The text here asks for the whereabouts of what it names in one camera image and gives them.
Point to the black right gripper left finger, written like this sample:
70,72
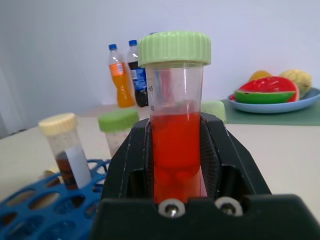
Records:
125,160

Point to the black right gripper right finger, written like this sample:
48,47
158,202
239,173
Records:
225,155

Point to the red liquid tube green cap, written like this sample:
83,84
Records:
175,140

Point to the blue test tube rack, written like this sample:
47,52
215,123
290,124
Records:
45,202

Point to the speckled tube green cap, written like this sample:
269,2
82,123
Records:
117,130

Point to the pale green tube cap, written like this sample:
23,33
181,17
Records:
213,108

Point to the brown liquid tube cream cap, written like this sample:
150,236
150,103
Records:
65,147

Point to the green mat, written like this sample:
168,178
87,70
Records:
275,117

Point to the blue plate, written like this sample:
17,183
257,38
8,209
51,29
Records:
275,105

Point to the watermelon slice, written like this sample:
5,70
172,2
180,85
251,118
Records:
267,91

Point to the orange soda bottle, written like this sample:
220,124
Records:
121,77

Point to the dark cola bottle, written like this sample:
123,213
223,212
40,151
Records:
138,75

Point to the orange fruit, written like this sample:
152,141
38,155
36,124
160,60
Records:
260,74

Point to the yellow-green melon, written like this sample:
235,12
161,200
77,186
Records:
300,80

